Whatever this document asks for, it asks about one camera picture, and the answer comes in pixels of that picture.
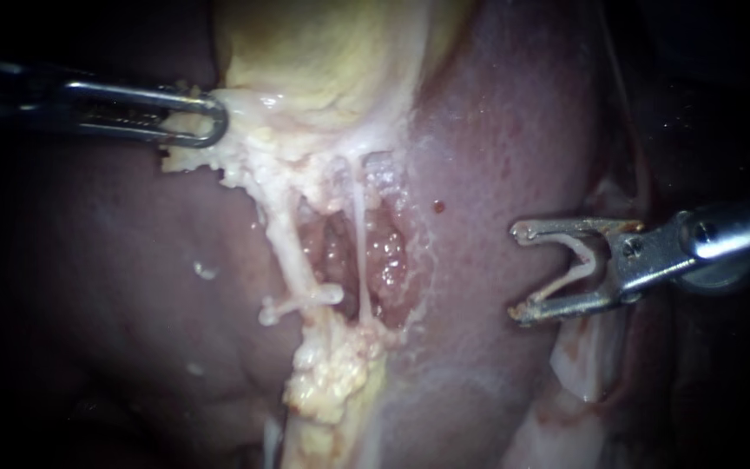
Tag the dark red liver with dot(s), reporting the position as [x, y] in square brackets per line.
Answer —
[499, 150]

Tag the left arm instrument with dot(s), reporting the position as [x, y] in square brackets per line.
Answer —
[26, 94]

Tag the left arm instrument jaw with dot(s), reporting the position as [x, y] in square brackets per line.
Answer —
[213, 107]

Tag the right arm instrument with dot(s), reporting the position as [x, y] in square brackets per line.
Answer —
[668, 251]

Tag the white clip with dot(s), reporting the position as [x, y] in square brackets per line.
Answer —
[588, 266]
[310, 297]

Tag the gallbladder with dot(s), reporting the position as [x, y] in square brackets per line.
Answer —
[310, 58]

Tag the right arm instrument jaw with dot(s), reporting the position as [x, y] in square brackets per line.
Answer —
[564, 226]
[577, 303]

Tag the thin tube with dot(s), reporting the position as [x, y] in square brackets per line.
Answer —
[361, 247]
[287, 241]

